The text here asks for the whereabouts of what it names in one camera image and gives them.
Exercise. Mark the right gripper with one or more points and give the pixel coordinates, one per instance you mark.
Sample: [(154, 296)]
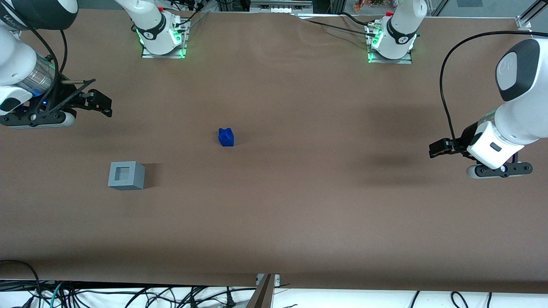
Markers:
[(69, 99)]

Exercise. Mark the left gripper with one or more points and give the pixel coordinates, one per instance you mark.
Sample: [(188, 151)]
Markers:
[(463, 140)]

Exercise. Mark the blue plastic insert part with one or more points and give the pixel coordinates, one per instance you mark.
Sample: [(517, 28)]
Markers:
[(226, 137)]

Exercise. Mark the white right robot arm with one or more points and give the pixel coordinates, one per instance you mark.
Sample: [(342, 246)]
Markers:
[(141, 10)]

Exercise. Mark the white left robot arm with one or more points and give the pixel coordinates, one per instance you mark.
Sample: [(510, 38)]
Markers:
[(531, 111)]

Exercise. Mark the gray cube base with socket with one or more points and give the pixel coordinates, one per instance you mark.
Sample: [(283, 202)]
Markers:
[(126, 184)]

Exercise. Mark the aluminium corner profile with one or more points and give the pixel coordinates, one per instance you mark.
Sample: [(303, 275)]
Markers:
[(528, 17)]

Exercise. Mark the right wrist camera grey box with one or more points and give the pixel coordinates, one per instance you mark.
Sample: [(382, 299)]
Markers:
[(60, 119)]

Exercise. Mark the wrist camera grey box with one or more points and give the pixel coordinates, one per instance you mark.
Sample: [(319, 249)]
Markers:
[(496, 170), (60, 119)]

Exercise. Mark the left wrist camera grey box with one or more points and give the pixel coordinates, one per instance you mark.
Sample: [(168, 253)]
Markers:
[(496, 170)]

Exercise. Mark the silver background frame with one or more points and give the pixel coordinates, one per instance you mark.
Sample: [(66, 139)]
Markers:
[(280, 7)]

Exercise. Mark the small silver corner bracket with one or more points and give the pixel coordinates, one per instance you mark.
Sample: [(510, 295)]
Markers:
[(277, 279)]

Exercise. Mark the aluminium profile post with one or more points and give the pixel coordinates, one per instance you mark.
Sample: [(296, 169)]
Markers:
[(262, 297)]

